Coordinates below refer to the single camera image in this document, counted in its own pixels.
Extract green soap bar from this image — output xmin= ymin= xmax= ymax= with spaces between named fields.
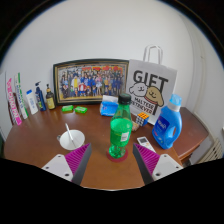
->
xmin=62 ymin=105 xmax=74 ymax=112
xmin=75 ymin=106 xmax=88 ymax=114

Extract green plastic soda bottle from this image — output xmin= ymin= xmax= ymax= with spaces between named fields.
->
xmin=109 ymin=93 xmax=133 ymax=159

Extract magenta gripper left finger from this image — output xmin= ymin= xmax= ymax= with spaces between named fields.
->
xmin=42 ymin=143 xmax=92 ymax=185

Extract pink white tall tube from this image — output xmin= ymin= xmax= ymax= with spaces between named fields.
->
xmin=6 ymin=78 xmax=22 ymax=126

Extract blue white tall tube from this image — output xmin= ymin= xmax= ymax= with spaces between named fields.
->
xmin=14 ymin=73 xmax=28 ymax=120

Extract blue detergent bottle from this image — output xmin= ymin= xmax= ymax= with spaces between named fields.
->
xmin=152 ymin=94 xmax=182 ymax=149

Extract amber pump bottle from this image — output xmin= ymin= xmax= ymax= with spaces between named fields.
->
xmin=46 ymin=87 xmax=55 ymax=110

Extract white radiator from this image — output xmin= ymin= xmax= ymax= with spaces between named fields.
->
xmin=199 ymin=139 xmax=223 ymax=163

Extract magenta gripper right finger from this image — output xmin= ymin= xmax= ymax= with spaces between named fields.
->
xmin=133 ymin=143 xmax=182 ymax=185

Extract white spoon in mug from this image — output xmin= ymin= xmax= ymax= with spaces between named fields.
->
xmin=65 ymin=123 xmax=75 ymax=146

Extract blue tissue pack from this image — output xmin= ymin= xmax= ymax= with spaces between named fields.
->
xmin=100 ymin=95 xmax=118 ymax=116

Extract framed group photo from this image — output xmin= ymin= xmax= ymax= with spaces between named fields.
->
xmin=53 ymin=59 xmax=129 ymax=105

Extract dark blue pump bottle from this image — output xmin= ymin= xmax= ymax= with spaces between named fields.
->
xmin=35 ymin=81 xmax=46 ymax=111

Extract white remote control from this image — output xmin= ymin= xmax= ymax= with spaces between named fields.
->
xmin=137 ymin=137 xmax=154 ymax=151

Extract patterned mug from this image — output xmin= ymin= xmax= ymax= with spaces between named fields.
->
xmin=57 ymin=130 xmax=85 ymax=151

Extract white lotion bottle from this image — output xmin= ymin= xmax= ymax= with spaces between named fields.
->
xmin=26 ymin=89 xmax=38 ymax=115

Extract white gift paper bag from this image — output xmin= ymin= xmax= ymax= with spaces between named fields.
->
xmin=126 ymin=45 xmax=177 ymax=124

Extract red round coaster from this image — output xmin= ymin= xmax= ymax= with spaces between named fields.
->
xmin=106 ymin=149 xmax=128 ymax=163

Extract right green soap bar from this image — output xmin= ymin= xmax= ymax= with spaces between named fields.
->
xmin=75 ymin=106 xmax=88 ymax=114

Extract left green soap bar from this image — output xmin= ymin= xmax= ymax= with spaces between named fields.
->
xmin=62 ymin=105 xmax=74 ymax=112

